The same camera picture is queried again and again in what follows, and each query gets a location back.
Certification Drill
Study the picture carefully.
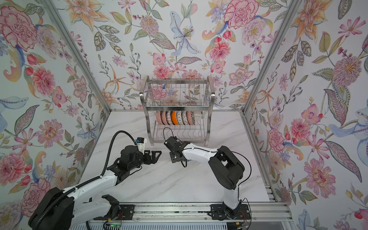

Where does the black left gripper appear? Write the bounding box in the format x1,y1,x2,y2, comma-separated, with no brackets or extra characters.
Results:
128,149,163,171

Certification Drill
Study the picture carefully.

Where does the pale green patterned bowl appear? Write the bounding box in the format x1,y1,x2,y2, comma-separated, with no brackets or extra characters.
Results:
176,111,184,125

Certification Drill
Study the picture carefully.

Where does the dark patterned bowl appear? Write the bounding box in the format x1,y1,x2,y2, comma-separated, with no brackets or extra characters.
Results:
161,111,168,125

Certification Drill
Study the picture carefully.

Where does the plain white bowl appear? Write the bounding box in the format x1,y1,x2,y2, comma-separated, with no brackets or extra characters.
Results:
171,111,179,125

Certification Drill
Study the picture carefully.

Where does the dark speckled pattern bowl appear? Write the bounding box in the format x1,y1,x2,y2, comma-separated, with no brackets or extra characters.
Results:
186,111,196,126

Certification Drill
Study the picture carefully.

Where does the blue geometric pattern bowl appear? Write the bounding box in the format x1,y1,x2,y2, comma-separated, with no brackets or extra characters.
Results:
166,111,173,125

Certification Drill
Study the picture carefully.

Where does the white lattice pattern bowl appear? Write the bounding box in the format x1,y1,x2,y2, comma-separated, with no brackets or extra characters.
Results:
182,111,189,125

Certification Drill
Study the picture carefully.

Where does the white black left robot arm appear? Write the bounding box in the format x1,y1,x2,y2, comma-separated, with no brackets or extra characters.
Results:
28,145,162,230

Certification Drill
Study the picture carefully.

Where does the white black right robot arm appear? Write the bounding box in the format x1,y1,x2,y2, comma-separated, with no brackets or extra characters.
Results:
164,137,245,215

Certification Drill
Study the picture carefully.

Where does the steel two-tier dish rack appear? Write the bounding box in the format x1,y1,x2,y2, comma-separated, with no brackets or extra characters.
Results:
140,76,215,145

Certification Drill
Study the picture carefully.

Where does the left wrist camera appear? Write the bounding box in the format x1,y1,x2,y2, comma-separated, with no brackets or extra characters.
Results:
136,137,147,153

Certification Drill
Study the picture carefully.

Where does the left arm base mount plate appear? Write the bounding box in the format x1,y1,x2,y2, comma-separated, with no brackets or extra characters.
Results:
93,204,135,220

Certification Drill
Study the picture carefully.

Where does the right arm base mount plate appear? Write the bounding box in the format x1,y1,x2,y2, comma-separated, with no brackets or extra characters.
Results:
210,204,251,220

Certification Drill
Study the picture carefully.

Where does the black corrugated left cable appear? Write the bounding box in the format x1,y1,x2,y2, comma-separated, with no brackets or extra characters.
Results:
31,130,139,230

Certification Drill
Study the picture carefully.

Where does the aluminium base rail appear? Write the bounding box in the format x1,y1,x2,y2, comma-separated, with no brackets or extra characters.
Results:
45,202,294,223

